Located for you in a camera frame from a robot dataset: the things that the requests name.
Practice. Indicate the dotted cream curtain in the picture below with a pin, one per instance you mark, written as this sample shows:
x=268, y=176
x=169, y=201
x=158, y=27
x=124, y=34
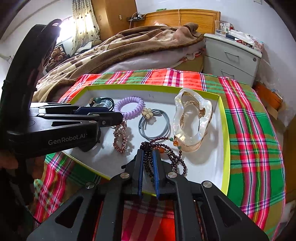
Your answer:
x=84, y=23

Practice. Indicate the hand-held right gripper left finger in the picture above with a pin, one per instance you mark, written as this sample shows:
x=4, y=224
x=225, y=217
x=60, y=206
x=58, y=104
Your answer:
x=140, y=171

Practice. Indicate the red green plaid cloth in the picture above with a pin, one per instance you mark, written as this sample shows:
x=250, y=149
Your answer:
x=254, y=139

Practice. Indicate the orange wooden stool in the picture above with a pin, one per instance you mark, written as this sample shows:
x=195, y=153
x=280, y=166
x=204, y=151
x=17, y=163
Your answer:
x=268, y=96

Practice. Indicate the grey nightstand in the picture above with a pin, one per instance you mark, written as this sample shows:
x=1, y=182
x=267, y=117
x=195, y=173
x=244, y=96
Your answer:
x=231, y=60

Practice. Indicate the rhinestone hair clip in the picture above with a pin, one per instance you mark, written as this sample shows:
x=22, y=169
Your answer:
x=124, y=144

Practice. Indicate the window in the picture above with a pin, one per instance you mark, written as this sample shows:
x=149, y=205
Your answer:
x=66, y=30

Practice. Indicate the brown paw print blanket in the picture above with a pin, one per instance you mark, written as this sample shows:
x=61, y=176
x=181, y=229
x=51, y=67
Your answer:
x=115, y=51

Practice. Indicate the person's left hand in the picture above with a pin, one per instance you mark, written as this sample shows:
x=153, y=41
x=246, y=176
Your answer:
x=38, y=169

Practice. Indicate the clear glass box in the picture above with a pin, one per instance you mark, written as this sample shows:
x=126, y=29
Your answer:
x=221, y=29

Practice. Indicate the white paper pile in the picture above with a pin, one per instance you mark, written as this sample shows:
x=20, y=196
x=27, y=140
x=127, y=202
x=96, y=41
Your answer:
x=245, y=38

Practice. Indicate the brown teddy bear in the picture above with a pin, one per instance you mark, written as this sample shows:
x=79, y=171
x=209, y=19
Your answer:
x=57, y=54

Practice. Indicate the wooden headboard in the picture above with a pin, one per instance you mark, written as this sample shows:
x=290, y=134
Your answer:
x=198, y=19

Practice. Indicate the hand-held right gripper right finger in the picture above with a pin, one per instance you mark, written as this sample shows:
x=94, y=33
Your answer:
x=156, y=171

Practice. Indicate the white tray box yellow rim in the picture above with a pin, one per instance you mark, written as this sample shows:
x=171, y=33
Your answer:
x=208, y=166

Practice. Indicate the clear amber hair claw clip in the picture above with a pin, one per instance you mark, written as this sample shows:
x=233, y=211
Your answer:
x=182, y=129

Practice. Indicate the black power strip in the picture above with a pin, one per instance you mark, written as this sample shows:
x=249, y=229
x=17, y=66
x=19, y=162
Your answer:
x=136, y=17

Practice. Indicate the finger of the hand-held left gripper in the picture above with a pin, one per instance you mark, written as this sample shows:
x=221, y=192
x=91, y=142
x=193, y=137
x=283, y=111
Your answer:
x=92, y=110
x=108, y=118

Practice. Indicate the white floral bed sheet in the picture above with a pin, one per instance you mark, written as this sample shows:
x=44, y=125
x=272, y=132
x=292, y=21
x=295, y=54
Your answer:
x=150, y=60

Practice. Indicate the wooden wardrobe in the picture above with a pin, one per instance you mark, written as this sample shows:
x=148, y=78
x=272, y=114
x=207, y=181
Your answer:
x=111, y=14

